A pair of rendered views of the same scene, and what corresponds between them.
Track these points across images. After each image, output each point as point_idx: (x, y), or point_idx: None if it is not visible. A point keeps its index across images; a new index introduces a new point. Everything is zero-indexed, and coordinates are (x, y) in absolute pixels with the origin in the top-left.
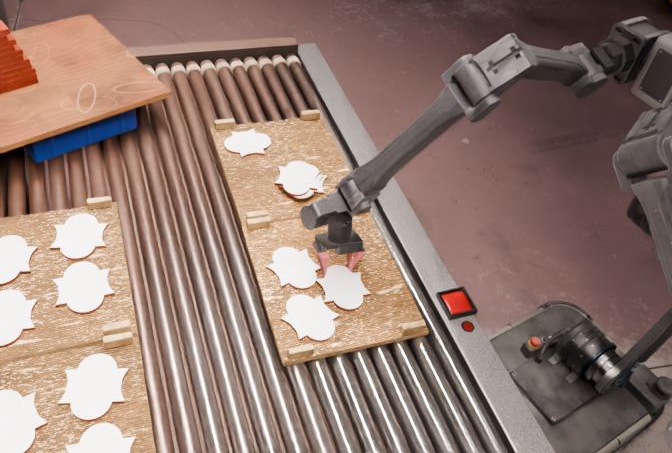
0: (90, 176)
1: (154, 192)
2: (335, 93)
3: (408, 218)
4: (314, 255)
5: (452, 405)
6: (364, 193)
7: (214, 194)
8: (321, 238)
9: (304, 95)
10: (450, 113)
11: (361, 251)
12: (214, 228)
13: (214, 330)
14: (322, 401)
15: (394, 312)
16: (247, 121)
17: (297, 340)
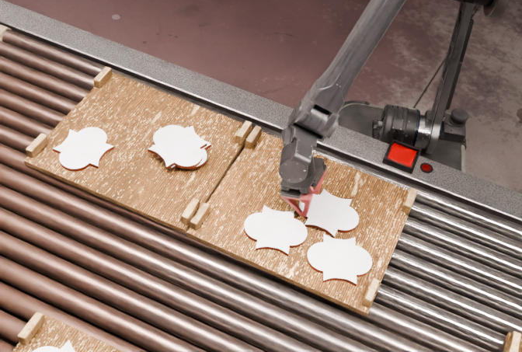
0: None
1: (57, 270)
2: (86, 39)
3: (288, 114)
4: (273, 205)
5: (488, 235)
6: (336, 112)
7: (116, 223)
8: (291, 183)
9: (58, 60)
10: None
11: (325, 169)
12: (159, 255)
13: (284, 341)
14: (418, 315)
15: (381, 200)
16: (46, 127)
17: (353, 286)
